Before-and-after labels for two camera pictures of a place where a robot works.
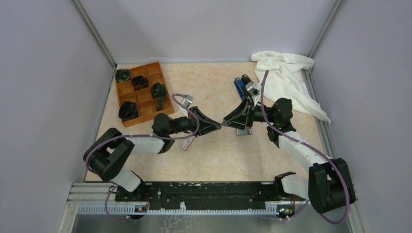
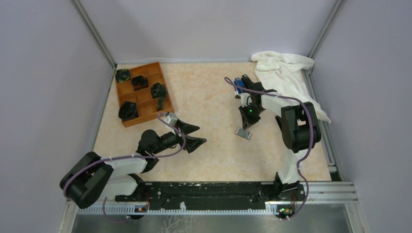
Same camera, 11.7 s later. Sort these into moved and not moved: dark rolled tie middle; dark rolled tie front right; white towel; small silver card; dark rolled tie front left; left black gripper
Moved: left black gripper; small silver card
Not moved: dark rolled tie front right; dark rolled tie front left; dark rolled tie middle; white towel
